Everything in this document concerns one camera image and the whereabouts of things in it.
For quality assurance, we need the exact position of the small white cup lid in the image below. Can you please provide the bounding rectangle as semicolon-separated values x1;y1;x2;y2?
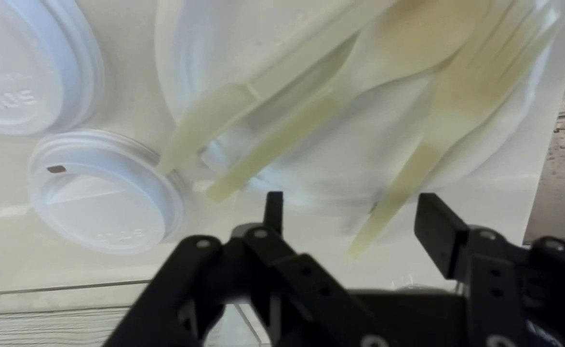
27;129;187;256

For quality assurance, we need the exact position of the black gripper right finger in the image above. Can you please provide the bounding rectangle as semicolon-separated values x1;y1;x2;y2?
414;191;565;347

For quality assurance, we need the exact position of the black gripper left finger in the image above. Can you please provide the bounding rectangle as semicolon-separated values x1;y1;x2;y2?
100;191;393;347

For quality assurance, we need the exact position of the cream plastic fork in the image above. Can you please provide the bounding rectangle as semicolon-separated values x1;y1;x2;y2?
347;0;563;260

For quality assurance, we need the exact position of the large white cup lid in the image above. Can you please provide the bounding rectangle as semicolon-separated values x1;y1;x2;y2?
0;0;106;137

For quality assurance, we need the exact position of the cream plastic knife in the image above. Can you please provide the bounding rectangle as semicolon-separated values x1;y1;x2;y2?
156;0;399;177

